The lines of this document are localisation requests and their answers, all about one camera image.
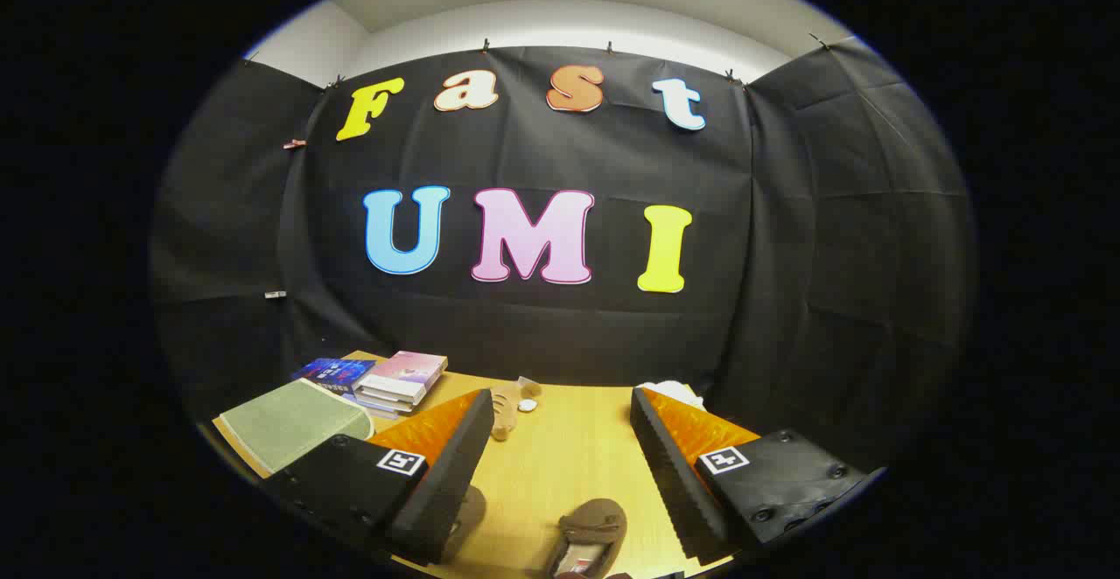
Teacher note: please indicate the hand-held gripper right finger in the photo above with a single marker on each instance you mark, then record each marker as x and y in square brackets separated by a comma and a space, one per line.
[665, 465]

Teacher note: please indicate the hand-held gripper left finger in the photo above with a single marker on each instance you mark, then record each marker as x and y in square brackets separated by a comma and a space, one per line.
[455, 465]

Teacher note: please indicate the brown fuzzy shoe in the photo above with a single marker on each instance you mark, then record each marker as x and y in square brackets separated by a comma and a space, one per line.
[468, 513]
[595, 522]

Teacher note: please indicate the brown plush toy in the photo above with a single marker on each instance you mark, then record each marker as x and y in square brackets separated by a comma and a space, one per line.
[503, 413]

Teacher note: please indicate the white plush toy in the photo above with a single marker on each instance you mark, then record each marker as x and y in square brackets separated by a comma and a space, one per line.
[674, 389]

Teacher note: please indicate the white book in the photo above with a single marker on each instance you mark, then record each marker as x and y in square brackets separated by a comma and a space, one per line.
[389, 394]

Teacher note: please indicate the pale blue book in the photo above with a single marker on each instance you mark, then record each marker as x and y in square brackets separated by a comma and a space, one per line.
[376, 406]

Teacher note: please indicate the pink book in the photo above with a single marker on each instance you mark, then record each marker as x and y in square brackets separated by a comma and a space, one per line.
[407, 367]

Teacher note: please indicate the black backdrop cloth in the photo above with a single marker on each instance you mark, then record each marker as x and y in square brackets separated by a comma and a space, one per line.
[525, 325]

